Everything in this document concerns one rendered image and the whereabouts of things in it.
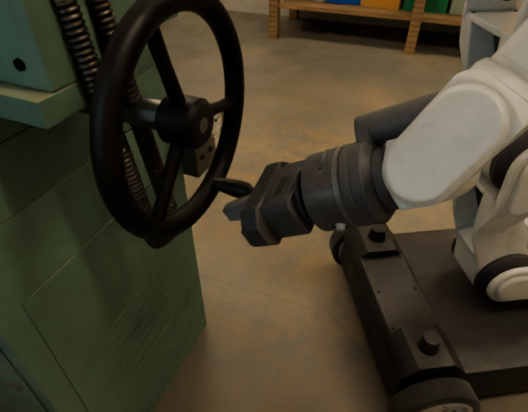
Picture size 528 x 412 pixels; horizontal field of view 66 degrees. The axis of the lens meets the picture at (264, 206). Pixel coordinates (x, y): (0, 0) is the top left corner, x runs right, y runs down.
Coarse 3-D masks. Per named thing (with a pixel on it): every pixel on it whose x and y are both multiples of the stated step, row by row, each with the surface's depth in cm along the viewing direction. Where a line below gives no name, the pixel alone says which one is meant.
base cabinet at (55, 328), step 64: (64, 192) 57; (0, 256) 50; (64, 256) 60; (128, 256) 74; (192, 256) 100; (0, 320) 52; (64, 320) 63; (128, 320) 80; (192, 320) 110; (0, 384) 71; (64, 384) 67; (128, 384) 86
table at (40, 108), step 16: (176, 16) 70; (144, 48) 50; (144, 64) 51; (80, 80) 42; (0, 96) 40; (16, 96) 39; (32, 96) 39; (48, 96) 39; (64, 96) 41; (80, 96) 43; (0, 112) 42; (16, 112) 40; (32, 112) 40; (48, 112) 40; (64, 112) 41; (48, 128) 40
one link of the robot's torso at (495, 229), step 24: (480, 192) 90; (504, 192) 76; (456, 216) 97; (480, 216) 84; (504, 216) 80; (456, 240) 104; (480, 240) 90; (504, 240) 91; (480, 264) 95; (504, 264) 94; (480, 288) 98
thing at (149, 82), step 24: (144, 72) 66; (72, 120) 55; (0, 144) 46; (24, 144) 49; (48, 144) 52; (72, 144) 56; (0, 168) 47; (24, 168) 50; (48, 168) 53; (72, 168) 57; (0, 192) 48; (24, 192) 51; (0, 216) 48
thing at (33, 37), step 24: (0, 0) 35; (24, 0) 35; (48, 0) 37; (120, 0) 45; (0, 24) 37; (24, 24) 36; (48, 24) 37; (0, 48) 39; (24, 48) 38; (48, 48) 38; (96, 48) 43; (0, 72) 41; (24, 72) 40; (48, 72) 39; (72, 72) 41
